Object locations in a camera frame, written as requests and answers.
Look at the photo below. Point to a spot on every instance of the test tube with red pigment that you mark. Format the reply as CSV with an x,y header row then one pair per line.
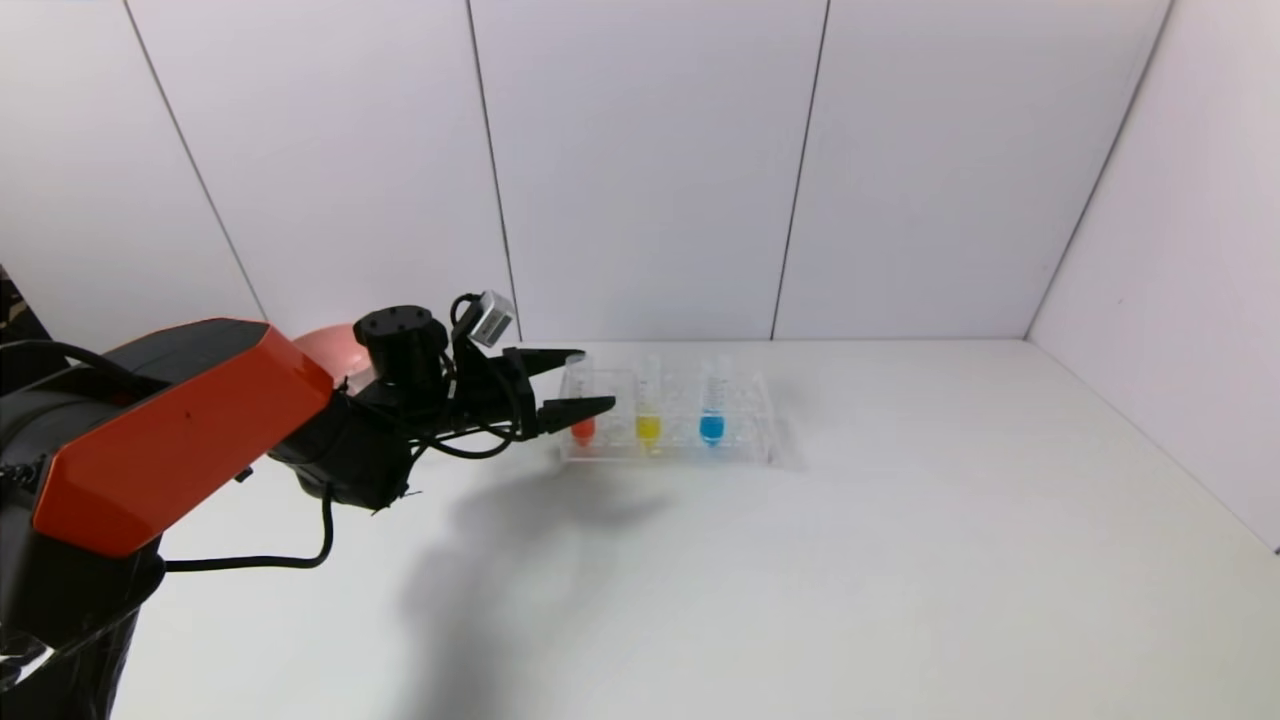
x,y
583,430

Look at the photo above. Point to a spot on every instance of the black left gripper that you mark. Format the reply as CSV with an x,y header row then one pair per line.
x,y
511,389

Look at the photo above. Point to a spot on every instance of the clear acrylic test tube rack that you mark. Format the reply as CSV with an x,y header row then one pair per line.
x,y
750,435

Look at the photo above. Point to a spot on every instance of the test tube with yellow pigment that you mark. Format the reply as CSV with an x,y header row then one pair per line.
x,y
648,430

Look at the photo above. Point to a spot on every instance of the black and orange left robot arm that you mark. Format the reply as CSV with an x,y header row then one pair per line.
x,y
170,430

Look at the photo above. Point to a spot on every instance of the test tube with blue pigment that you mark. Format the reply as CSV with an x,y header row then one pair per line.
x,y
711,429

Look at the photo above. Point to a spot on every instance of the pink plastic bowl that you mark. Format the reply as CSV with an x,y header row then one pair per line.
x,y
325,345

